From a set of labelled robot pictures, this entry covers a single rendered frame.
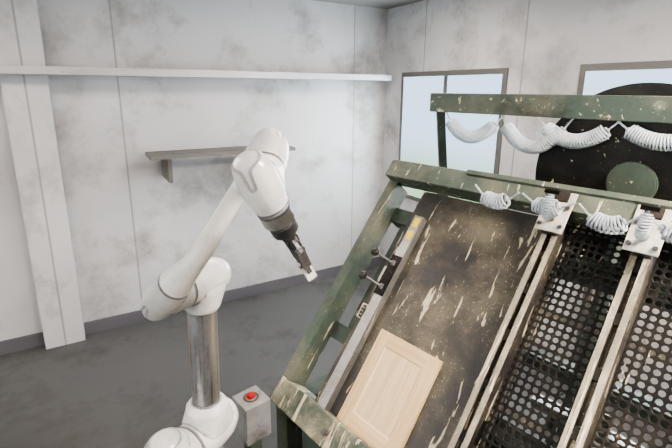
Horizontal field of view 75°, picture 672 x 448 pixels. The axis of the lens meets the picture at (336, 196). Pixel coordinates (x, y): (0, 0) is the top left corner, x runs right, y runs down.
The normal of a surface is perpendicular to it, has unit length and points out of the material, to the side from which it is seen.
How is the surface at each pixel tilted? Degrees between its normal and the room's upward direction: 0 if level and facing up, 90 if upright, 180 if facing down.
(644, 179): 90
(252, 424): 90
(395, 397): 50
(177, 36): 90
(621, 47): 90
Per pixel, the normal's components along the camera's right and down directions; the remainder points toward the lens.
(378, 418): -0.57, -0.51
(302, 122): 0.51, 0.21
